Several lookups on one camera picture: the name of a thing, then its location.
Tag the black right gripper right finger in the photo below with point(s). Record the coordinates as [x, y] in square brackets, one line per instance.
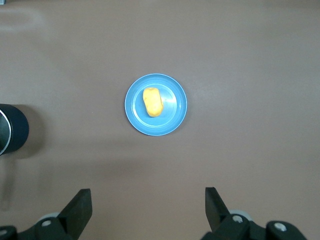
[220, 220]

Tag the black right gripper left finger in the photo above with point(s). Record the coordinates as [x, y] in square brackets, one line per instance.
[75, 215]

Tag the yellow potato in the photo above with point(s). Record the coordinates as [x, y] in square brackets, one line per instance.
[153, 102]

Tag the blue round plate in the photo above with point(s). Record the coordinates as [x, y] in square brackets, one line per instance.
[170, 120]

